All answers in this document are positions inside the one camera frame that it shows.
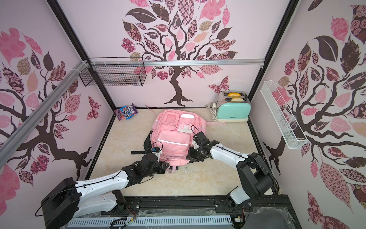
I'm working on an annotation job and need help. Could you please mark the blue M&M's packet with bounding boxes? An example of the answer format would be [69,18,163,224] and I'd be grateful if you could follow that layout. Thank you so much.
[120,106,133,119]

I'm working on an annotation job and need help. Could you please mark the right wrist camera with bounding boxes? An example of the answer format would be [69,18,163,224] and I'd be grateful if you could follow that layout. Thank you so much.
[193,132,210,148]

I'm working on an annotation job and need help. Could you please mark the black backpack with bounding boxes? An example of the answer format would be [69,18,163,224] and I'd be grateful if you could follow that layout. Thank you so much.
[131,130,179,173]

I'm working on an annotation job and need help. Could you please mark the white cable duct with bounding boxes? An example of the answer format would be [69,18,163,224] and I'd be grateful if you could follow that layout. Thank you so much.
[66,215,232,229]

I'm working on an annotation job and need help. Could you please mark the white wire basket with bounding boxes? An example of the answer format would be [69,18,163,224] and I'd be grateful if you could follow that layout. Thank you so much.
[260,81,309,149]

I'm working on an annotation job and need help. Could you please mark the pink backpack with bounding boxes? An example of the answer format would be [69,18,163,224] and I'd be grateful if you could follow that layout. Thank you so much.
[144,104,224,175]

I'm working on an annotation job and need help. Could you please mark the black wire basket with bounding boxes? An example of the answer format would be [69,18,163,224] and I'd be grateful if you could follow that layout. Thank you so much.
[79,56,147,87]

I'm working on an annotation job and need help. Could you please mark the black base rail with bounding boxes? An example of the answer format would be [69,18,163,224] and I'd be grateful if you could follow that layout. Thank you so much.
[54,194,302,229]

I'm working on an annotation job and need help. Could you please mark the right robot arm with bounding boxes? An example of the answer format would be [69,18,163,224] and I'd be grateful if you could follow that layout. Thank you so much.
[186,140,276,205]

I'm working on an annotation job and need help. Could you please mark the white power cord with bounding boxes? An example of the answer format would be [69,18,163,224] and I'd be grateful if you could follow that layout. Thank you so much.
[204,102,219,122]

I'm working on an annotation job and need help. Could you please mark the mint green toaster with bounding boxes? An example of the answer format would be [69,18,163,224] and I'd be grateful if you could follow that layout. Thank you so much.
[216,91,252,122]

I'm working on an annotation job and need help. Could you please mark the aluminium rail back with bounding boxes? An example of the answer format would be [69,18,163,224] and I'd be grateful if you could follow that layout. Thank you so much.
[91,59,265,66]

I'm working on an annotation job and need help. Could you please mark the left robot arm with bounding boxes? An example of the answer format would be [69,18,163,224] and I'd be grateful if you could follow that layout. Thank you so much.
[40,154,170,229]

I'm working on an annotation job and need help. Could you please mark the aluminium rail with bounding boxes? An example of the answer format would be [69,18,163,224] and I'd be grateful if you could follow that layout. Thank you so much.
[91,59,265,66]
[1,60,87,167]

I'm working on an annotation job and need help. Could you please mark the purple candy packet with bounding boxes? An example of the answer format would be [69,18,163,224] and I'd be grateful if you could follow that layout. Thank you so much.
[127,104,138,115]

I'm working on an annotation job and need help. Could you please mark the pink candy packet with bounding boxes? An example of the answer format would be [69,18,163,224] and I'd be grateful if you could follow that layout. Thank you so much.
[114,109,125,121]

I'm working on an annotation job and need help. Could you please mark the aluminium rail left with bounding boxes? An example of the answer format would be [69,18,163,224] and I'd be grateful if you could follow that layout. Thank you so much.
[1,60,87,167]

